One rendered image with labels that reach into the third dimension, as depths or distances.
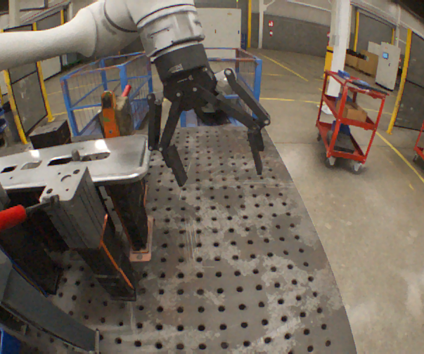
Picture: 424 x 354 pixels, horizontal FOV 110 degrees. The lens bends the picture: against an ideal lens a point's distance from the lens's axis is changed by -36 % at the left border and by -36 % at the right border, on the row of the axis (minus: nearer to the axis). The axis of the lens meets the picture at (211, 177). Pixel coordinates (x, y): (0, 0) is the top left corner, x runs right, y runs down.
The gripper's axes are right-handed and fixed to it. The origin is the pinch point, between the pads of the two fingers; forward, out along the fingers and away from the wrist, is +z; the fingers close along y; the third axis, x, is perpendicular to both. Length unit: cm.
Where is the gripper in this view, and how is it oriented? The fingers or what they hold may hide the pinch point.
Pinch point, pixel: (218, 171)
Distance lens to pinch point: 37.6
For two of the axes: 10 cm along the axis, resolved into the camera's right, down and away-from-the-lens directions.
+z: 2.9, 8.5, 4.4
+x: 2.2, -5.1, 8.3
